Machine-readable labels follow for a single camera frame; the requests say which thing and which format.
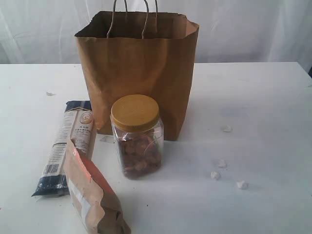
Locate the brown paper shopping bag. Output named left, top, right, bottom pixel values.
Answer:
left=75, top=9, right=199, bottom=141

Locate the clear jar yellow lid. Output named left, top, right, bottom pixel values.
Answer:
left=110, top=94, right=164, bottom=179

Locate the clear tape scrap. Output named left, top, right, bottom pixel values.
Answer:
left=100, top=136, right=115, bottom=144

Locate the white crumb near carton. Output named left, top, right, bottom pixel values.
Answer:
left=221, top=125, right=233, bottom=133

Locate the dark blue noodle packet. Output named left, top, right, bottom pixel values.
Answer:
left=32, top=100, right=96, bottom=196

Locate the white crumb upper middle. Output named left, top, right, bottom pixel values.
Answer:
left=217, top=159, right=227, bottom=168

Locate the white crumb lower middle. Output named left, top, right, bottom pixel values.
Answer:
left=211, top=171, right=220, bottom=180

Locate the brown kraft paper pouch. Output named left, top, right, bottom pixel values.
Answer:
left=64, top=140, right=131, bottom=234

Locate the white crumb right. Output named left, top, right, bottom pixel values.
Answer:
left=236, top=180, right=249, bottom=190

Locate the white backdrop curtain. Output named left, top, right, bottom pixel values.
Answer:
left=0, top=0, right=312, bottom=70

